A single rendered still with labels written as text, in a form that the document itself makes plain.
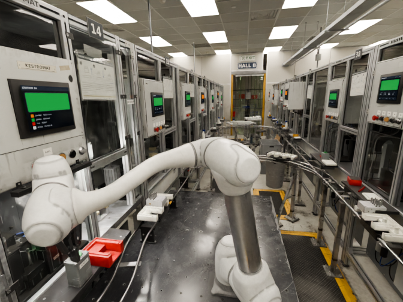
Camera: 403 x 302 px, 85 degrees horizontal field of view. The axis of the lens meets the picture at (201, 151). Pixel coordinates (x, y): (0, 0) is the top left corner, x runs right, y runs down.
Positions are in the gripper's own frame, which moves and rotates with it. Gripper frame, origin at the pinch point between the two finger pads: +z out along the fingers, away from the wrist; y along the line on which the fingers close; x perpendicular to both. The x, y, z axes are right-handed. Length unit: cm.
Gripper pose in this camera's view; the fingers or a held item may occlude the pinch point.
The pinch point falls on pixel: (74, 254)
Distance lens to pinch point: 104.8
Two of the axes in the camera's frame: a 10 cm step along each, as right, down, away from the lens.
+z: -0.6, 9.0, 4.2
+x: 9.7, 1.4, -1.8
